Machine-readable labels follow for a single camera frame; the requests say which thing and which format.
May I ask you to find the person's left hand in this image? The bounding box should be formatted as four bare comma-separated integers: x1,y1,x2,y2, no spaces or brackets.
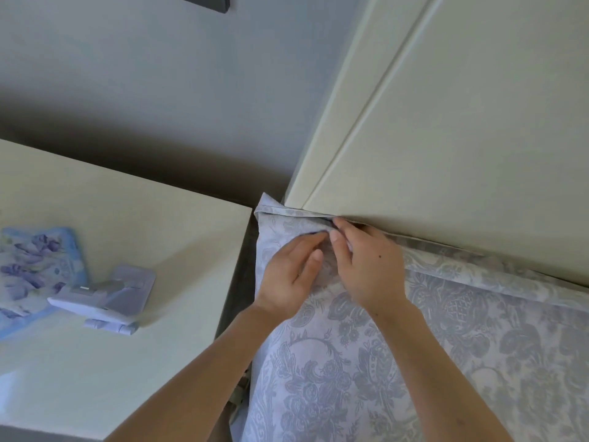
253,230,331,325

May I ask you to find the person's right hand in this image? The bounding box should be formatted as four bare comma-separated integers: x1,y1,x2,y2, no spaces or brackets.
326,216,408,323

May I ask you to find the blue-grey cloth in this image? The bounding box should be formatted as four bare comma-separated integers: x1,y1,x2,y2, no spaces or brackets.
228,192,589,442

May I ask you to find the person's right forearm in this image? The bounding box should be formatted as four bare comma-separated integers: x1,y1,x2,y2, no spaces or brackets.
372,299,515,442

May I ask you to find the person's left forearm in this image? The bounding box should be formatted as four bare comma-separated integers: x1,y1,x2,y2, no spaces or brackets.
106,303,282,442

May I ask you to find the cream nightstand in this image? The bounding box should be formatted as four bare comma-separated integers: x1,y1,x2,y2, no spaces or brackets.
0,139,254,441

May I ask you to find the blue crumpled pouch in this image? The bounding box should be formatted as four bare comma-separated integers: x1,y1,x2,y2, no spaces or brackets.
0,225,91,341

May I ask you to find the dark wall switch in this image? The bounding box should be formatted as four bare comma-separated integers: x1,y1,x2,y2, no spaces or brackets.
170,0,232,15

